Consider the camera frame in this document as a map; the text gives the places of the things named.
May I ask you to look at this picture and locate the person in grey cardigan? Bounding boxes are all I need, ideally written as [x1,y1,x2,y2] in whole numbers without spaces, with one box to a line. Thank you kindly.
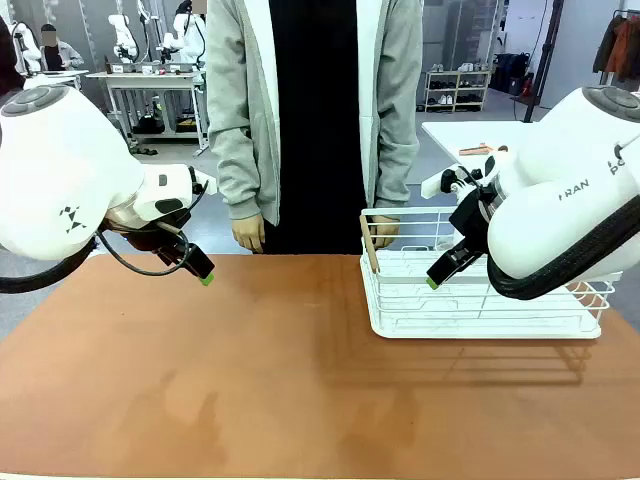
[205,0,425,256]

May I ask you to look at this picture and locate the arm black cable sleeve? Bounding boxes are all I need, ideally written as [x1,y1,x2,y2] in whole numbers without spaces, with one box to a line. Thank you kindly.
[487,193,640,301]
[0,238,99,295]

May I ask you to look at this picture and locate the white workbench with objects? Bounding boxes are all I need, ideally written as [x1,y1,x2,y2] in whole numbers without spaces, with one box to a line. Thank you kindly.
[84,69,210,151]

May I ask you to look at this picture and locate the seated person grey jacket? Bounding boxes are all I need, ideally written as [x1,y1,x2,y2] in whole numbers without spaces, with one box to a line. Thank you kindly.
[38,23,85,72]

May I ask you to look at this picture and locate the thin black left gripper cable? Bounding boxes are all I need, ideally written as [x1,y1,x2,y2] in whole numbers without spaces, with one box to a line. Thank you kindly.
[96,166,210,278]

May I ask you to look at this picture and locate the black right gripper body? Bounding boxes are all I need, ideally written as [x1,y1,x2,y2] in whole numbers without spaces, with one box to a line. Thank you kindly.
[448,187,496,251]

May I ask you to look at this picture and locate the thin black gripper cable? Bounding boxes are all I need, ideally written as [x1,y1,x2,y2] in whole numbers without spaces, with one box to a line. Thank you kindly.
[96,166,210,278]
[452,166,497,202]

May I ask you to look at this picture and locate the white background desk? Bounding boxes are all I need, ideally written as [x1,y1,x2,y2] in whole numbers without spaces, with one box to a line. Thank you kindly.
[22,69,90,92]

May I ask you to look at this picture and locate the person's left forearm grey sleeve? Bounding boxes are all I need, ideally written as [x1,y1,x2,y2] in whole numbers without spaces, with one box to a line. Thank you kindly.
[373,124,421,209]

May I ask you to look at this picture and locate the person's left hand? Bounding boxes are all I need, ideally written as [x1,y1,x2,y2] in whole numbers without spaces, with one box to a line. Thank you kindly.
[372,214,401,250]

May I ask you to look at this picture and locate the hanging clothes on rack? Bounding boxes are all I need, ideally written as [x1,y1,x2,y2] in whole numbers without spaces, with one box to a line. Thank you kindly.
[592,9,640,86]

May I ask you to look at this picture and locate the black slanted stand pole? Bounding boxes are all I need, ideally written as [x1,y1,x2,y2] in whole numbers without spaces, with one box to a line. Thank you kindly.
[522,0,566,124]

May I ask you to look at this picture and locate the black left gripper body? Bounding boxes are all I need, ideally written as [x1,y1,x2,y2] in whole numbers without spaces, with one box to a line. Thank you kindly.
[122,222,189,265]

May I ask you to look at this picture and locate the person's right hand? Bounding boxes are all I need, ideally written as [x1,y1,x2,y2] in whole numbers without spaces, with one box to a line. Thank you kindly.
[231,213,266,255]

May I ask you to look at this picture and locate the person's right forearm grey sleeve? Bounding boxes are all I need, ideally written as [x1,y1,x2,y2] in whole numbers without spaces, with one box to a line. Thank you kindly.
[215,127,271,221]

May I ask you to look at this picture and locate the pink handled lint roller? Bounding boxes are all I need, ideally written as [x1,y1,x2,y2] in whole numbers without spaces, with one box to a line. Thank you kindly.
[458,143,510,157]

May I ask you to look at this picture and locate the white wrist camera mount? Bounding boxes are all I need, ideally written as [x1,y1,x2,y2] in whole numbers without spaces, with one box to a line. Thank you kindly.
[421,162,501,200]

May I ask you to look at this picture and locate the thin black right gripper cable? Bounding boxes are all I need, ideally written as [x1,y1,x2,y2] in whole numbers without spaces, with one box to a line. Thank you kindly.
[452,166,497,202]

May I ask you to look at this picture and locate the black luggage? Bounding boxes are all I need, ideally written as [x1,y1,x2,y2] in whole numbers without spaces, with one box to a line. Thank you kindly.
[492,52,530,95]

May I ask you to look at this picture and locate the white wire dish rack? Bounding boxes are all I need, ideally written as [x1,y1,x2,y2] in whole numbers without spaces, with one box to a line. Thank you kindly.
[359,206,617,340]

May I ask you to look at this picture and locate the right arm black cable sleeve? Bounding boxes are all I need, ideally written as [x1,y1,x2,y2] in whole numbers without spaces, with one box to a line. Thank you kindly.
[487,193,640,301]

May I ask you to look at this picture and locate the wooden shoe rack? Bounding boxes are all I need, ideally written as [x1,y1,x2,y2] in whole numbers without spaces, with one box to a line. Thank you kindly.
[423,68,494,114]

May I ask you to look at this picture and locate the white background robot with cables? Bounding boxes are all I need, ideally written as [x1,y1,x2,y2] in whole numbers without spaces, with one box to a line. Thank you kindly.
[9,21,44,76]

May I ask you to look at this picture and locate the black bag under workbench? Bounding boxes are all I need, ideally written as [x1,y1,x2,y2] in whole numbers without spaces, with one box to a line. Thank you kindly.
[132,112,166,135]

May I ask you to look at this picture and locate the left arm black cable sleeve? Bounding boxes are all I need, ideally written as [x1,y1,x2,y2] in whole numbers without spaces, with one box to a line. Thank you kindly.
[0,238,99,295]

